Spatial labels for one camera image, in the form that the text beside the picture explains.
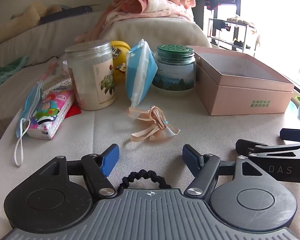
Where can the dark blue flat object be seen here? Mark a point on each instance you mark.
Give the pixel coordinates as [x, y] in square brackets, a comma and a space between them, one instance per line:
[65, 12]

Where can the pink ribbon bow hair clip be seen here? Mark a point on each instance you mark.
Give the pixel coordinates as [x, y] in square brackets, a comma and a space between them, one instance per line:
[157, 123]

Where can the red cloth piece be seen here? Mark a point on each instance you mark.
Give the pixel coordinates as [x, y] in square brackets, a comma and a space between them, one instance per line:
[71, 111]

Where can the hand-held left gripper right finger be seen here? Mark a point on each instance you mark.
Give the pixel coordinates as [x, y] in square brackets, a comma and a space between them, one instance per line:
[191, 158]

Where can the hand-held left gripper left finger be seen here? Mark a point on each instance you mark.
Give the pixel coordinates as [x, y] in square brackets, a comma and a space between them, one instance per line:
[111, 158]

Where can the beige woven tablecloth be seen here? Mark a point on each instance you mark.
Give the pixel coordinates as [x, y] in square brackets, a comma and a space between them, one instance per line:
[227, 135]

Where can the white pink printed blanket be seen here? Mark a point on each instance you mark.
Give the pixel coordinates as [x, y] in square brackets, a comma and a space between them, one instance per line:
[120, 17]

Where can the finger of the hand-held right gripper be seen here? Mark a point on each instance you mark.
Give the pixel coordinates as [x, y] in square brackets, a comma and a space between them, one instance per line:
[247, 145]
[295, 135]

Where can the pink cardboard box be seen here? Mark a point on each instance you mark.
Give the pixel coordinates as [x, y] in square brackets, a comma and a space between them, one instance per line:
[240, 92]

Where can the clear jar of cream powder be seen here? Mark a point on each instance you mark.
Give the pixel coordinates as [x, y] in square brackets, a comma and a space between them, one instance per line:
[90, 75]

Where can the yellow container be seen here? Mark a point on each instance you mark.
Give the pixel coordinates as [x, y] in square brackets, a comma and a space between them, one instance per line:
[120, 55]

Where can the cotton swab pack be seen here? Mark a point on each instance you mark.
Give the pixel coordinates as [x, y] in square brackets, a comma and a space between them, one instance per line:
[57, 82]

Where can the metal shoe rack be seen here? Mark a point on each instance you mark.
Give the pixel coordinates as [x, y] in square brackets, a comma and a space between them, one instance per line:
[230, 32]

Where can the blue face mask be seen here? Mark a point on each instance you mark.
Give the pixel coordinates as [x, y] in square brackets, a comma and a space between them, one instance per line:
[31, 100]

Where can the green lid glass jar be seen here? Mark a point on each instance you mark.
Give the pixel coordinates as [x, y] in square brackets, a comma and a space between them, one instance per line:
[173, 72]

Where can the blue face mask pack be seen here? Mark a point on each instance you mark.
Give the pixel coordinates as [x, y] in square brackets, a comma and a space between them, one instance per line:
[138, 72]

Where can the cream sofa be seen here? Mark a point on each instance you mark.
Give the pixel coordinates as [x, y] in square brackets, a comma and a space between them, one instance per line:
[27, 42]

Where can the beige plush toy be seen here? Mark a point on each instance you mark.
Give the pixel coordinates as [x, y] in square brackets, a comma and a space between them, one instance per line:
[20, 22]

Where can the green cloth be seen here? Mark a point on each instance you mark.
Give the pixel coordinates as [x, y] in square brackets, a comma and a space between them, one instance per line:
[5, 72]

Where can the cartoon print tissue pack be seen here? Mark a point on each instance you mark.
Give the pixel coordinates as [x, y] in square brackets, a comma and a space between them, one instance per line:
[51, 115]

